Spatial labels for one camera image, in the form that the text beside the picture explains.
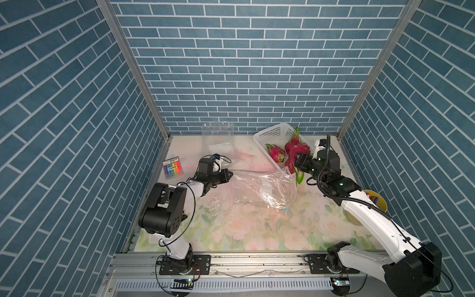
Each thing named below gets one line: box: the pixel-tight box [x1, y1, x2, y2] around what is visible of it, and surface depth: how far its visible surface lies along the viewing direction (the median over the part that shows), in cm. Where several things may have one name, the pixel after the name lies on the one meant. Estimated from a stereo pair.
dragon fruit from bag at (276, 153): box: [264, 143, 286, 163], surface depth 101 cm
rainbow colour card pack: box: [162, 155, 184, 181], surface depth 105 cm
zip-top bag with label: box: [200, 121, 236, 170], surface depth 118 cm
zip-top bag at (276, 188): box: [231, 167, 297, 210], surface depth 91 cm
